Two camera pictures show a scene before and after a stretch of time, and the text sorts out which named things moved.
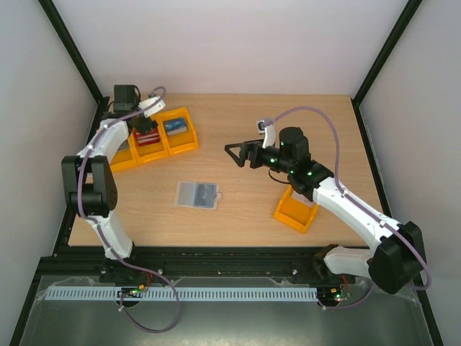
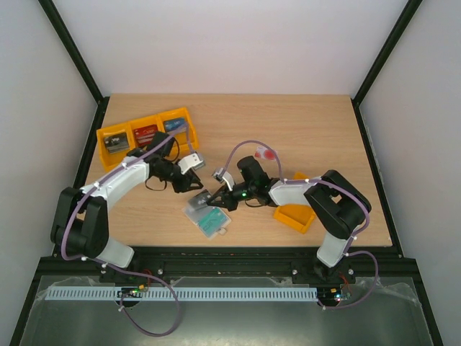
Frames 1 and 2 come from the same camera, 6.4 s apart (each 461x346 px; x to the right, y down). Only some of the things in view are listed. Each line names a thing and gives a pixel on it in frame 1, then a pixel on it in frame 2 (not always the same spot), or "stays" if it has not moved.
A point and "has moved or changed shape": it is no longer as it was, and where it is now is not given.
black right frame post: (400, 25) stays
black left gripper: (148, 125) → (190, 178)
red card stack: (148, 138) stays
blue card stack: (176, 126) stays
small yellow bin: (297, 213) stays
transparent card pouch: (197, 194) has moved or changed shape
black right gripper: (248, 153) → (229, 198)
